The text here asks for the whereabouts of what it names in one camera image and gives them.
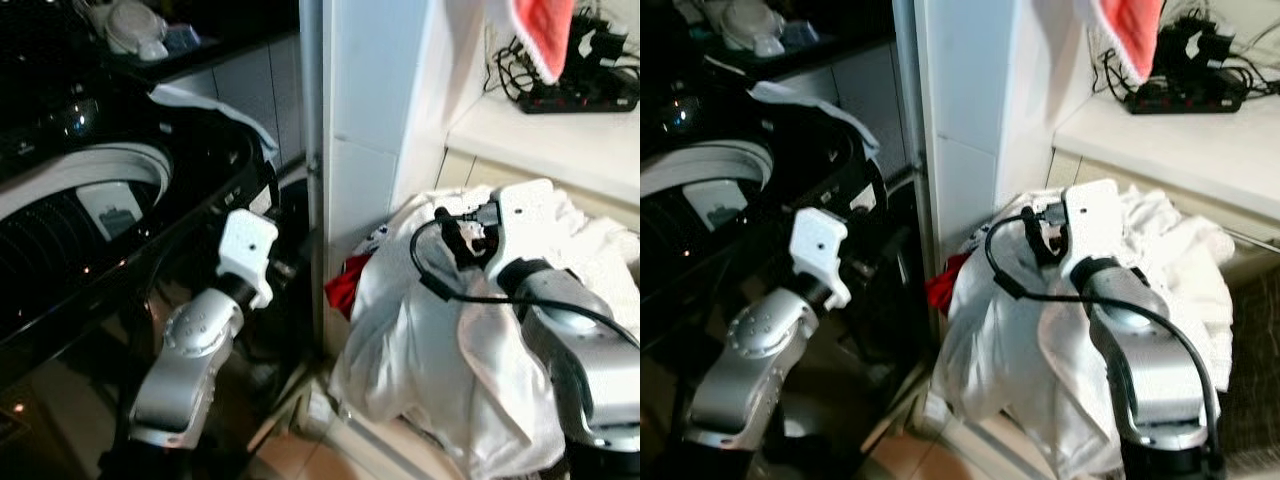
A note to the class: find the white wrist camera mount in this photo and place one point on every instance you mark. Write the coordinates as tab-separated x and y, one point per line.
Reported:
245	245
525	220
1092	220
818	245

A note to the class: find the black power strip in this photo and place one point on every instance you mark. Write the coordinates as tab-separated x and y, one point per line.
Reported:
580	100
1190	100

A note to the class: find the steel washer drum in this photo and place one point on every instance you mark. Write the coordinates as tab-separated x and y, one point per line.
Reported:
680	225
50	240

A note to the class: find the white garment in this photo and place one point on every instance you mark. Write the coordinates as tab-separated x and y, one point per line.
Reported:
1010	370
410	350

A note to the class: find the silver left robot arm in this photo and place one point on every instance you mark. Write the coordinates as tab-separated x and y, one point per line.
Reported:
190	350
750	360

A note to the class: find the grey vertical pipe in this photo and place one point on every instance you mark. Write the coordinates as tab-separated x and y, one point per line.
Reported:
312	150

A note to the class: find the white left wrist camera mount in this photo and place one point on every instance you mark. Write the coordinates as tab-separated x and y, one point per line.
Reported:
245	245
818	245

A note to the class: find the pink hanging towel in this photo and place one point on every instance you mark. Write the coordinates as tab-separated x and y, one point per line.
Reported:
1135	35
545	35

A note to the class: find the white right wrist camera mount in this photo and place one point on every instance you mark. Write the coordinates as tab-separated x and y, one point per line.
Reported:
525	220
1092	220

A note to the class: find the red garment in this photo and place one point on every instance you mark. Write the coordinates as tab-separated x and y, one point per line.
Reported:
345	290
945	285

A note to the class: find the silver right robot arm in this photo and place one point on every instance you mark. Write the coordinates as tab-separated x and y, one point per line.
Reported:
1150	370
590	370

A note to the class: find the white cloth on washer lid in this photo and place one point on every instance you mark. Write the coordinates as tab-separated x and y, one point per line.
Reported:
210	105
810	105

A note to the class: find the black top-load washing machine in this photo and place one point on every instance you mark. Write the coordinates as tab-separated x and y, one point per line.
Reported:
840	170
200	170

